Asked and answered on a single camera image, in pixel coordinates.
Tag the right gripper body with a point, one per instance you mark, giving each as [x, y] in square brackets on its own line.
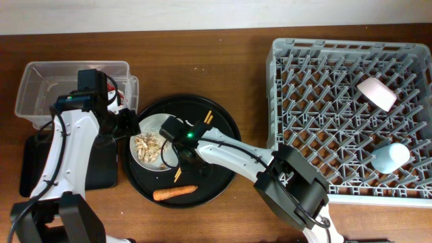
[185, 160]

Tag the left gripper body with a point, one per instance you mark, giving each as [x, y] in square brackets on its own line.
[126, 125]

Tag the rice and nut shell scraps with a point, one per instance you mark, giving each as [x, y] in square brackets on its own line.
[147, 147]

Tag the grey round plate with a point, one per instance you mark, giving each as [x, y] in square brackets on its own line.
[167, 156]

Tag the red snack wrapper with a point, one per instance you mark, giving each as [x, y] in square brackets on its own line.
[111, 87]

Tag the orange carrot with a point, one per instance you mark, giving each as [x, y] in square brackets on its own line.
[164, 194]

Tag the wooden chopstick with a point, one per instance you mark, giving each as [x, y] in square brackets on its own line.
[178, 173]
[207, 116]

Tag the light blue cup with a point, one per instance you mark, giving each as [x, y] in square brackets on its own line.
[389, 158]

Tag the white tissue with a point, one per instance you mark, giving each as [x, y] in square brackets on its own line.
[115, 108]

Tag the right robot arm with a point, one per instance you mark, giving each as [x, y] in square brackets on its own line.
[291, 187]

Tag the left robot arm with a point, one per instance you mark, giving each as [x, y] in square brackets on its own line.
[57, 210]

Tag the clear plastic waste bin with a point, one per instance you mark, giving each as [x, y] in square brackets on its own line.
[43, 81]

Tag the grey plastic dishwasher rack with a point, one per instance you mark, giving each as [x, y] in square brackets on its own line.
[315, 106]

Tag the round black serving tray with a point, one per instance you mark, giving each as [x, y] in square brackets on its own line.
[211, 180]

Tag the black rectangular tray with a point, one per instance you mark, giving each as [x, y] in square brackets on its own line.
[102, 167]

